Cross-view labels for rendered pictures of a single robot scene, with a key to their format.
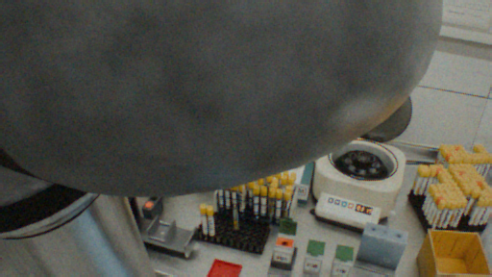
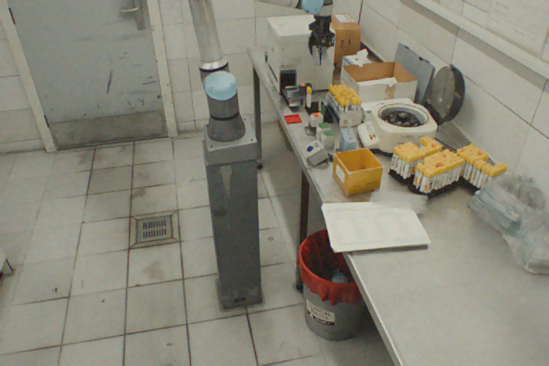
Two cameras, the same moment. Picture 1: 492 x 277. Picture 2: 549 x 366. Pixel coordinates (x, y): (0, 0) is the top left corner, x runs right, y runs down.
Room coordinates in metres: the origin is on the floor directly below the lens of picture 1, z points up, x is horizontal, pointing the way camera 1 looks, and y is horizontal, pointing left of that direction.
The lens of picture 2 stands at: (-0.45, -1.50, 1.86)
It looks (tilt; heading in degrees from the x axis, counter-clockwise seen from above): 37 degrees down; 62
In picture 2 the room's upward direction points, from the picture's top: 1 degrees counter-clockwise
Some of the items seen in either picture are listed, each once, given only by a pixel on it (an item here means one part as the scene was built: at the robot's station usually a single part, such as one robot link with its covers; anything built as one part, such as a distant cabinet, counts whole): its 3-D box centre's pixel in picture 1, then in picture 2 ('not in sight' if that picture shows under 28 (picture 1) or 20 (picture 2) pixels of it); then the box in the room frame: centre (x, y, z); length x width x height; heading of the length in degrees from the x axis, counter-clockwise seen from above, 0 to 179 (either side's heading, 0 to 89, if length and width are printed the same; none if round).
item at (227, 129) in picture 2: not in sight; (225, 121); (0.15, -0.02, 1.00); 0.15 x 0.15 x 0.10
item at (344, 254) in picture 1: (342, 263); (328, 140); (0.50, -0.21, 0.91); 0.05 x 0.04 x 0.07; 163
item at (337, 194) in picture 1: (358, 178); (396, 127); (0.77, -0.31, 0.94); 0.30 x 0.24 x 0.12; 154
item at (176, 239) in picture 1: (154, 230); (291, 91); (0.59, 0.23, 0.92); 0.21 x 0.07 x 0.05; 73
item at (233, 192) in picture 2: not in sight; (234, 229); (0.15, -0.02, 0.44); 0.20 x 0.20 x 0.87; 73
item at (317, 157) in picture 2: not in sight; (320, 152); (0.42, -0.28, 0.92); 0.13 x 0.07 x 0.08; 163
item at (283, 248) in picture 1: (283, 250); (316, 122); (0.53, -0.08, 0.92); 0.05 x 0.04 x 0.06; 164
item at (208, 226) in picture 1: (232, 218); (319, 103); (0.63, 0.04, 0.93); 0.17 x 0.09 x 0.11; 73
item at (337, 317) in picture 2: not in sight; (336, 286); (0.48, -0.39, 0.22); 0.38 x 0.37 x 0.44; 73
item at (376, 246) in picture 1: (381, 247); (347, 145); (0.53, -0.31, 0.92); 0.10 x 0.07 x 0.10; 65
